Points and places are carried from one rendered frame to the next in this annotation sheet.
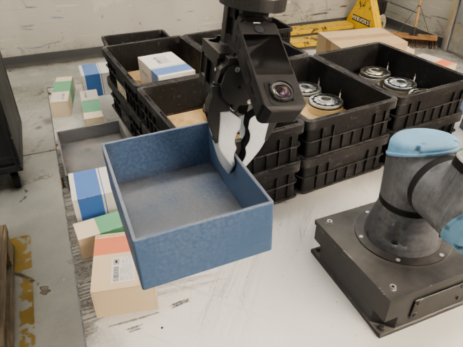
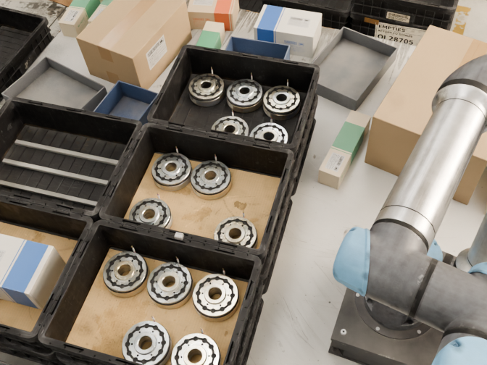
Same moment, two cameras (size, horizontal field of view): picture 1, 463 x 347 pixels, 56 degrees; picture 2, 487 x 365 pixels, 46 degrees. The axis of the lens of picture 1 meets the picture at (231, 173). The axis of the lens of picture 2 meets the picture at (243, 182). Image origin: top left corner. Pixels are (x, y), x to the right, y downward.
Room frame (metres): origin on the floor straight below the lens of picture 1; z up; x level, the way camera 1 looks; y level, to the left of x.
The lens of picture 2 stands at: (0.52, 0.21, 2.04)
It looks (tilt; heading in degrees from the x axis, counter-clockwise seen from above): 55 degrees down; 319
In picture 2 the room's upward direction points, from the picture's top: 6 degrees counter-clockwise
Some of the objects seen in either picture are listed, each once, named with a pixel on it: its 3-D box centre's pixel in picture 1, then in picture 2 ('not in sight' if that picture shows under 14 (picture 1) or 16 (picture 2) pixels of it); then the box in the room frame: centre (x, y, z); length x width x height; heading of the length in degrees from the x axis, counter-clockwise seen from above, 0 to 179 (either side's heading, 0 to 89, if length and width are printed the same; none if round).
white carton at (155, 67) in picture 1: (166, 76); (9, 269); (1.36, 0.21, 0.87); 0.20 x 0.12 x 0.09; 28
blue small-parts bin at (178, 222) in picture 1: (180, 193); not in sight; (0.43, 0.06, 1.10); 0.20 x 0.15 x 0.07; 22
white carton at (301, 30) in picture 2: not in sight; (288, 30); (1.51, -0.92, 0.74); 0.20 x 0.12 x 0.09; 26
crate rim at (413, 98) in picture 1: (387, 69); (235, 95); (1.32, -0.49, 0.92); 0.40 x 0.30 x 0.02; 28
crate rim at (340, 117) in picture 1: (309, 87); (199, 185); (1.18, -0.22, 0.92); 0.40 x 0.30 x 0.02; 28
